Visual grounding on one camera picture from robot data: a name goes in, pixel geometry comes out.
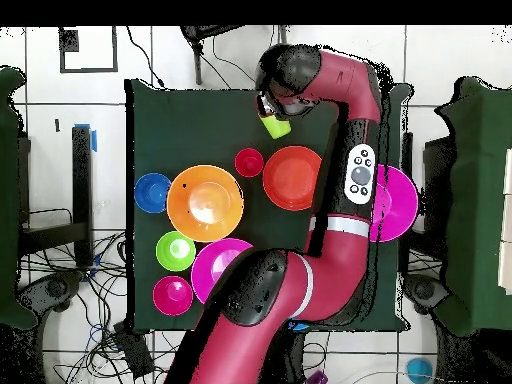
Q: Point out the red cup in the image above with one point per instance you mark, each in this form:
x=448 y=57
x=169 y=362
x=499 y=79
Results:
x=248 y=162

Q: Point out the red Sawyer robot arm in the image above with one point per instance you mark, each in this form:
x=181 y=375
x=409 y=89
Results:
x=332 y=260

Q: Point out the small black marker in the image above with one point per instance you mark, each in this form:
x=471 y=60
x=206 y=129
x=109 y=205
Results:
x=57 y=125

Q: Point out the black square frame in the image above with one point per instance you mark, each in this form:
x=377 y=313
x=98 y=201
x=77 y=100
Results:
x=68 y=40

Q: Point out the small green bowl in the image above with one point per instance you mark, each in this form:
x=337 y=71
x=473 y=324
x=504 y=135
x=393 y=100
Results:
x=176 y=250

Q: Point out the small crimson bowl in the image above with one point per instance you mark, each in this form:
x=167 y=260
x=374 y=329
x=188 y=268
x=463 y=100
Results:
x=172 y=294

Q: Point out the large pink bowl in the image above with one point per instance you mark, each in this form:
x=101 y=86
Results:
x=396 y=200
x=212 y=264

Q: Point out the black power brick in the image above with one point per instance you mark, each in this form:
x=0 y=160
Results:
x=134 y=352

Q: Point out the blue tape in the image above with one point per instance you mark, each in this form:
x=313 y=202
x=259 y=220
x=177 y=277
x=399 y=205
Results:
x=94 y=142

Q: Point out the green cup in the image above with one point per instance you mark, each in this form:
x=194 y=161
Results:
x=278 y=128

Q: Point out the dark green tablecloth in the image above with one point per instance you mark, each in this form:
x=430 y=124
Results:
x=200 y=120

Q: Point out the small dark blue bowl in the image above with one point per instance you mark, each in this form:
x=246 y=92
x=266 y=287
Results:
x=151 y=192

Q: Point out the black bench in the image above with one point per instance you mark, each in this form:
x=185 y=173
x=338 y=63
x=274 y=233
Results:
x=82 y=180

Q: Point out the grey office chair base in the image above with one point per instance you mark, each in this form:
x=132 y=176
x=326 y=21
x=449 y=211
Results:
x=56 y=288
x=426 y=292

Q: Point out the white boxes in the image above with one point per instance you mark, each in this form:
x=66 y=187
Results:
x=507 y=220

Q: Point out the large orange bowl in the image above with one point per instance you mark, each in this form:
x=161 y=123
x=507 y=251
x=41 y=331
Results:
x=208 y=224

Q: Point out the orange-red bowl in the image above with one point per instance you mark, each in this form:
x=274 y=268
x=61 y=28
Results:
x=290 y=178

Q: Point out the blue disc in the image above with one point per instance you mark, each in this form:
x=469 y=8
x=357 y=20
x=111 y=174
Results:
x=419 y=370

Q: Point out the green-covered side table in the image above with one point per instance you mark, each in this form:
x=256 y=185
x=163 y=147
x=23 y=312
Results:
x=480 y=200
x=8 y=200

